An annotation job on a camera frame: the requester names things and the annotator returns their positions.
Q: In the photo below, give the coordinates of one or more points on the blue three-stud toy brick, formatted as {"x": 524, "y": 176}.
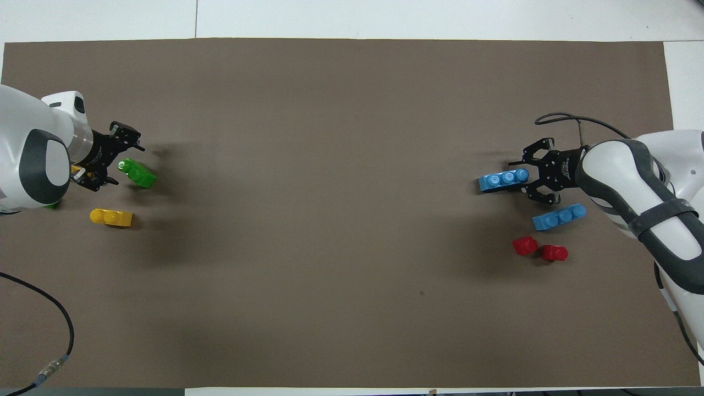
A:
{"x": 503, "y": 180}
{"x": 558, "y": 218}

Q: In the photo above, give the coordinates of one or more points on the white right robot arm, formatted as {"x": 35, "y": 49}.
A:
{"x": 643, "y": 198}

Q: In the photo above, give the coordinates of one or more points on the yellow toy brick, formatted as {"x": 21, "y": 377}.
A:
{"x": 76, "y": 170}
{"x": 113, "y": 218}

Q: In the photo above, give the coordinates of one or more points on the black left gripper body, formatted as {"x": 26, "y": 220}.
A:
{"x": 102, "y": 155}

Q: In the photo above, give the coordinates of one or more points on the red toy brick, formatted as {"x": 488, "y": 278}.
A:
{"x": 524, "y": 245}
{"x": 554, "y": 253}

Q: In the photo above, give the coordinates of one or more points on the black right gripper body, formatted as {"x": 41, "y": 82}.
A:
{"x": 562, "y": 169}

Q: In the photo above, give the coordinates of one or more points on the brown table mat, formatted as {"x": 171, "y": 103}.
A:
{"x": 341, "y": 165}

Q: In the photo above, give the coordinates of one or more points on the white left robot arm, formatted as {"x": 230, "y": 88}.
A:
{"x": 27, "y": 148}

